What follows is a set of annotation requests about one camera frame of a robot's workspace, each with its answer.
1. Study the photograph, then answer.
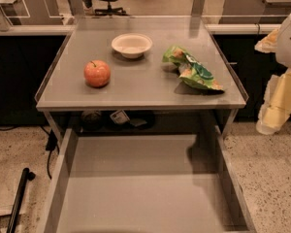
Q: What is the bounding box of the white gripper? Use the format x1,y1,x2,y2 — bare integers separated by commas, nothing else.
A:
254,14,291,135

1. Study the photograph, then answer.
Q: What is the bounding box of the green rice chip bag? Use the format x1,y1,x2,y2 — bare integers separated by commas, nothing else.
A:
162,46,223,91

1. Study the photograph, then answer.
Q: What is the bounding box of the open grey top drawer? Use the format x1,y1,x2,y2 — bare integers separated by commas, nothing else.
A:
36,129,257,233

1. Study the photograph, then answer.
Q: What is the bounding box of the grey desk back right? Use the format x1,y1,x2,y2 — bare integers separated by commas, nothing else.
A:
219,0,291,24

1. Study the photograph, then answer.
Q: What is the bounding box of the grey desk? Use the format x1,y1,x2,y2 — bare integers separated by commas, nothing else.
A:
0,0,62,25
219,0,291,24

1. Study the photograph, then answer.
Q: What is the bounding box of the white paper bowl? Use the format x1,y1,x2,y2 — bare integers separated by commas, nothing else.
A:
112,33,152,59

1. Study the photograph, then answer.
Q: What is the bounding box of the white label card inside cabinet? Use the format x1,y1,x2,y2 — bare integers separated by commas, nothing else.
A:
110,110,130,125

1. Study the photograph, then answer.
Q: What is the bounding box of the grey metal cabinet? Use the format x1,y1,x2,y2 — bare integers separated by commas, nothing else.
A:
36,16,247,137

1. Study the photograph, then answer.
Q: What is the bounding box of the red apple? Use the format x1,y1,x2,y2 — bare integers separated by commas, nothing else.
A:
83,60,111,87

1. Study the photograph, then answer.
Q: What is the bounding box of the dark round object inside cabinet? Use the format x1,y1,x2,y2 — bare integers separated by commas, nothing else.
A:
81,111,103,130

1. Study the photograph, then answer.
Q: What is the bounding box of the black power adapter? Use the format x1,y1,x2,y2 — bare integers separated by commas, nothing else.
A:
46,131,57,151

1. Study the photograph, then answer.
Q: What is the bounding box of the grey desk back left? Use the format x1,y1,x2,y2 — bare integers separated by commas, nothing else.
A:
0,0,62,25

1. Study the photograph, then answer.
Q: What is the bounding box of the black pole on floor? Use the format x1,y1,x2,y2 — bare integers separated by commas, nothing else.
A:
6,168,36,233

